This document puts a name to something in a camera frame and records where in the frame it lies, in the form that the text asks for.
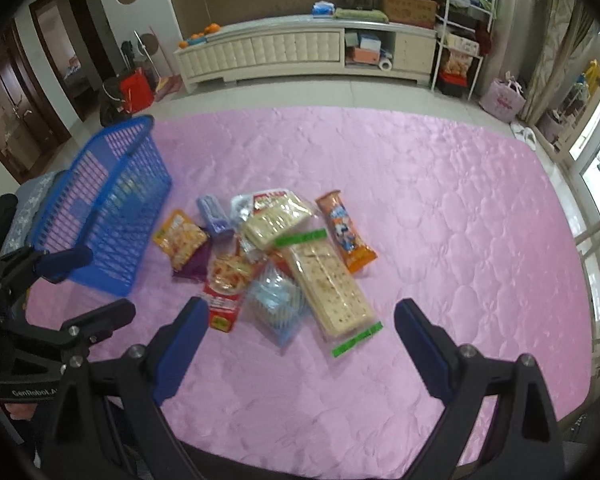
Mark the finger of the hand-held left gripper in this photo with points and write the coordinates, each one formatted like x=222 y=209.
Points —
x=105 y=317
x=67 y=262

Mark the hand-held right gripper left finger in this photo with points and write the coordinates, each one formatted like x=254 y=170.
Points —
x=180 y=350

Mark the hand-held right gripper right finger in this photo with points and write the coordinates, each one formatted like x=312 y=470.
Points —
x=427 y=355

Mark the blue plastic basket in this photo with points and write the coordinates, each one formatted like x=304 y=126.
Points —
x=105 y=240

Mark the purple snack packet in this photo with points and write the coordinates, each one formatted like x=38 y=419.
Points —
x=195 y=266

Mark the clear bag of blue candies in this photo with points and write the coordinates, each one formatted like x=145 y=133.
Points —
x=277 y=305

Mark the orange chip packet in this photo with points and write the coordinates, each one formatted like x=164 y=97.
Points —
x=180 y=237

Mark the long clear cracker packet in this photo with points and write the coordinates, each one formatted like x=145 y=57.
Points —
x=330 y=290

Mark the blue gum box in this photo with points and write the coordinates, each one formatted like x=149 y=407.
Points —
x=215 y=217

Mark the orange snack bar packet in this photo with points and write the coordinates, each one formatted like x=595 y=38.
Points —
x=345 y=235

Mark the red and silver snack pouch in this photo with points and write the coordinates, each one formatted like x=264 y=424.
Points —
x=241 y=210

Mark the short clear cracker packet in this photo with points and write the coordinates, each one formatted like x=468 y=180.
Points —
x=275 y=220

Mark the grey patterned cushion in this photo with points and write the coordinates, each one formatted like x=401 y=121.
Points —
x=30 y=200

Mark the pink quilted blanket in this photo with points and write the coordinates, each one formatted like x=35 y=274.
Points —
x=430 y=210

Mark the black bag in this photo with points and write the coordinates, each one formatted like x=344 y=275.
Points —
x=111 y=102

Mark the brown wooden door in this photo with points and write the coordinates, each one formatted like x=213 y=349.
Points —
x=15 y=105

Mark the red paper bag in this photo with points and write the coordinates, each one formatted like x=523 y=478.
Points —
x=136 y=90

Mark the white slipper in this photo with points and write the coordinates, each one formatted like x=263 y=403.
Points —
x=517 y=131
x=530 y=138

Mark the pink tote bag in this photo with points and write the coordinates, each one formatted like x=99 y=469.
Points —
x=502 y=100

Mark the heap of oranges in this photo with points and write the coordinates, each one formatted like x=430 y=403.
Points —
x=205 y=33

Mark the red box on rack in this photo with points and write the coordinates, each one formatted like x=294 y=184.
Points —
x=452 y=83

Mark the cream tv cabinet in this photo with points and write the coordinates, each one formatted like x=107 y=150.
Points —
x=260 y=52

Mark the orange snack bag on rack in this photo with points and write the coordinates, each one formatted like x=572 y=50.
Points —
x=455 y=63

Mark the white paper roll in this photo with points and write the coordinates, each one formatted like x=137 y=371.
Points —
x=385 y=63

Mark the orange box in cabinet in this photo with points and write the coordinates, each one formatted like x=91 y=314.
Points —
x=364 y=55

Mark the blue box in cabinet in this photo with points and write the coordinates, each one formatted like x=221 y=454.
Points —
x=368 y=39

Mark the yellow garment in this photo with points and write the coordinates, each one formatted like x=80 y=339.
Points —
x=591 y=76

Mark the white metal storage rack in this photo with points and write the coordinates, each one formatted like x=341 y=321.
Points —
x=462 y=25

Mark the beige patterned curtain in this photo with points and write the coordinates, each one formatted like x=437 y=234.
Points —
x=555 y=45

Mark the brown cardboard box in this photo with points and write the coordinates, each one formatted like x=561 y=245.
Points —
x=410 y=9

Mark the green folded cloth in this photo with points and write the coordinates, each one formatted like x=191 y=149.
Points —
x=361 y=15

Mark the blue tissue pack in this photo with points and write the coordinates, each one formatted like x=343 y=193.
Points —
x=324 y=8

